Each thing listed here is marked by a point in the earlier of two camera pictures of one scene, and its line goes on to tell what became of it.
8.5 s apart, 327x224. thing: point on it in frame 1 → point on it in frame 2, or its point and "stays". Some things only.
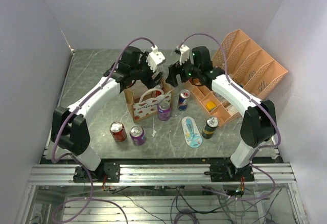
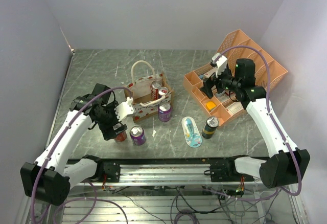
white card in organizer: [232, 109] stays
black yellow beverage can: [211, 124] stays
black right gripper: [174, 69] → [208, 84]
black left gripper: [149, 82] → [108, 130]
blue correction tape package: [192, 134] stays
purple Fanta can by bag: [164, 110] stays
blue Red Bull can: [184, 95] → [163, 91]
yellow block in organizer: [210, 106] stays
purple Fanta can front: [137, 135] stays
